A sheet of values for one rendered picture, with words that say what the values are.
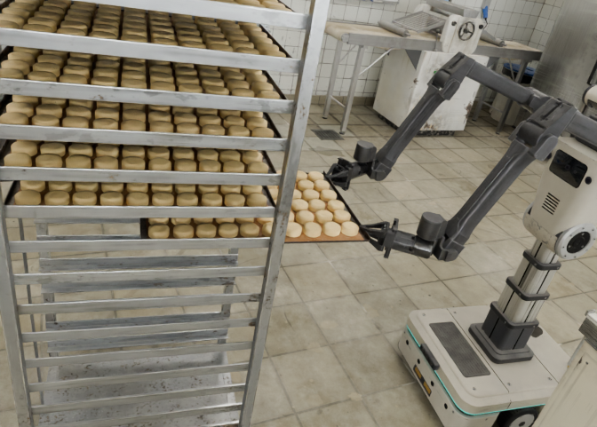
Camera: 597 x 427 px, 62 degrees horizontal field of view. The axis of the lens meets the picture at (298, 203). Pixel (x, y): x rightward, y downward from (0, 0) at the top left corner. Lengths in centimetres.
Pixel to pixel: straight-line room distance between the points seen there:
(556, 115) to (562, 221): 62
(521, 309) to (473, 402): 41
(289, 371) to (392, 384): 46
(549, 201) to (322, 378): 116
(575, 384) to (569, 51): 435
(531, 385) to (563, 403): 60
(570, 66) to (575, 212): 376
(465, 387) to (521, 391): 24
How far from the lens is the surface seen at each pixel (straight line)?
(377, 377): 235
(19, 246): 124
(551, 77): 571
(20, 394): 152
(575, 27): 564
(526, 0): 691
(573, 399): 165
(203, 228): 126
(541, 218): 201
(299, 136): 110
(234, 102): 107
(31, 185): 127
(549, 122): 141
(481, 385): 215
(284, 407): 214
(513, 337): 227
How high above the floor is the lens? 167
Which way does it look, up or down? 29 degrees down
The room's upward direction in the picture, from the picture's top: 11 degrees clockwise
